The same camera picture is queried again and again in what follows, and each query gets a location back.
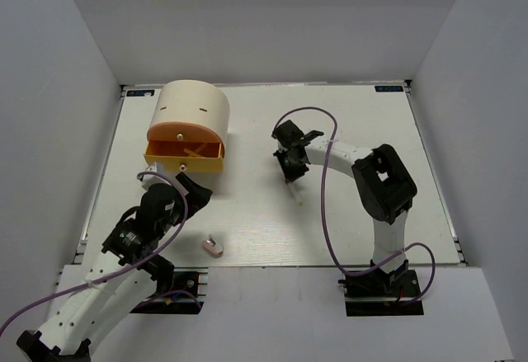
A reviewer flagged beige orange drawer container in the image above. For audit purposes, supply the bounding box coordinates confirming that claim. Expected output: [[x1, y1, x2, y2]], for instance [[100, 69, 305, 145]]
[[144, 80, 230, 173]]

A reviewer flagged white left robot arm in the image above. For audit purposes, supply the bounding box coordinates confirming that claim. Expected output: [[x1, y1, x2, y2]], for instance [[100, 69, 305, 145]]
[[16, 171, 213, 361]]

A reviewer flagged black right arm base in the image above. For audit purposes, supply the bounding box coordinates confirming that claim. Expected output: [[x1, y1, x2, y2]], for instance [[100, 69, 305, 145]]
[[337, 270, 424, 317]]

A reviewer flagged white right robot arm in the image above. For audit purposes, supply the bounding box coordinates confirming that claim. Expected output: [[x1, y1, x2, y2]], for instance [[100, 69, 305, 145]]
[[271, 120, 417, 295]]

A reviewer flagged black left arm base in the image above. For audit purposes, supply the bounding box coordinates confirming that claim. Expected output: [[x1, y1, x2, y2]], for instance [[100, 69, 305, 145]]
[[131, 269, 208, 315]]

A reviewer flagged pink white eraser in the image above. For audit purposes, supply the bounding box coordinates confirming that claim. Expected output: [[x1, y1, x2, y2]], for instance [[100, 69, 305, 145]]
[[201, 234, 224, 258]]

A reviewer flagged blue right corner label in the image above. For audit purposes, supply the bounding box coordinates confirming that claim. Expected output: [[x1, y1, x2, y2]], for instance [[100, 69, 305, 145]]
[[375, 85, 404, 92]]

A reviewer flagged blue corner label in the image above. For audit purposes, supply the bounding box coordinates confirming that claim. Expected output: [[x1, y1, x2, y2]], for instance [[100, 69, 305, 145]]
[[375, 85, 404, 92], [126, 89, 155, 97]]

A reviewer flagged blue left corner label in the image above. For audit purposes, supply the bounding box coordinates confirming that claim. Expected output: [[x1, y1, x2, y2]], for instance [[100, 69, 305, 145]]
[[126, 89, 155, 97]]

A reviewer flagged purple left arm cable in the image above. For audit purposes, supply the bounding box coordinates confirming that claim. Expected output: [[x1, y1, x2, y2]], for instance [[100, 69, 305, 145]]
[[0, 171, 191, 334]]

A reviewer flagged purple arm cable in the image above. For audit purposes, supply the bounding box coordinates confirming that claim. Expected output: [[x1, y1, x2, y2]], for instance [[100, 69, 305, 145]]
[[0, 171, 191, 334], [274, 106, 436, 306]]

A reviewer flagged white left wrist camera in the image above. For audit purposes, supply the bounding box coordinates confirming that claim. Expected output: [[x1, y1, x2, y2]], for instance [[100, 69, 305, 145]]
[[136, 162, 168, 191]]

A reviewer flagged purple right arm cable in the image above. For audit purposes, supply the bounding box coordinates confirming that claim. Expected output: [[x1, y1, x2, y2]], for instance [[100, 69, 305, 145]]
[[274, 106, 436, 306]]

